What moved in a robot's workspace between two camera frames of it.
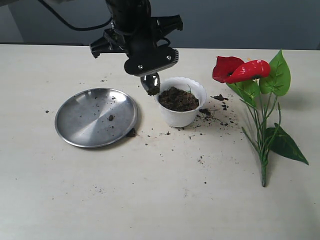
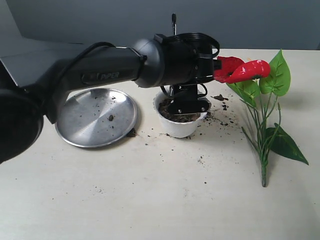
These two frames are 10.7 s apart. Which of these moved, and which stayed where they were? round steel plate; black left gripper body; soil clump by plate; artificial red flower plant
Moved: black left gripper body
Stayed: artificial red flower plant; soil clump by plate; round steel plate
